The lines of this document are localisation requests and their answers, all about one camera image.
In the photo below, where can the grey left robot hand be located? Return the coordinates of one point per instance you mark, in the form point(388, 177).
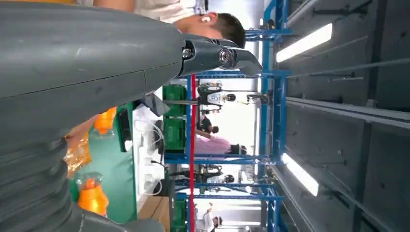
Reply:
point(80, 57)

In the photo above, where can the orange drink bottle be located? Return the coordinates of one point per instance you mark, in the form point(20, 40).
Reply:
point(105, 120)
point(92, 198)

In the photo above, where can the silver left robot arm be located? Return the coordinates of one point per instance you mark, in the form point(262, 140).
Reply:
point(32, 189)

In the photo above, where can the black smartphone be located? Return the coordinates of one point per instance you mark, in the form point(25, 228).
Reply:
point(124, 128)

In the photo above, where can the yellow plastic sheet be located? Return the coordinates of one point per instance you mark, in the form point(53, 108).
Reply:
point(77, 157)

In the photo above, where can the green plastic crate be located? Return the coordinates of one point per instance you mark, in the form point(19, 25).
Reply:
point(174, 94)
point(179, 214)
point(174, 134)

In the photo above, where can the white desk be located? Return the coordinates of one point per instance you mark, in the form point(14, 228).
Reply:
point(144, 160)

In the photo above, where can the green table mat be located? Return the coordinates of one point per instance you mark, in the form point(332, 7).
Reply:
point(112, 179)

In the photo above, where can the person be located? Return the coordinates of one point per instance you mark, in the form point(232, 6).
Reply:
point(206, 221)
point(206, 123)
point(224, 27)
point(211, 144)

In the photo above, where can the white humanoid robot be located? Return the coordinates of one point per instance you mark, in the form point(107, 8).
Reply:
point(217, 97)

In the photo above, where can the red pole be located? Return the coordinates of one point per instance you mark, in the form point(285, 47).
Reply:
point(193, 153)

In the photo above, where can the open cardboard box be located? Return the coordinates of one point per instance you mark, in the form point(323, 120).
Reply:
point(157, 211)

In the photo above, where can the long ceiling light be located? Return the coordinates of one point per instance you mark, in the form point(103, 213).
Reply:
point(304, 42)
point(301, 174)

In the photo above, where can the blue metal rack frame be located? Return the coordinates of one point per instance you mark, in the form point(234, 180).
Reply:
point(278, 96)

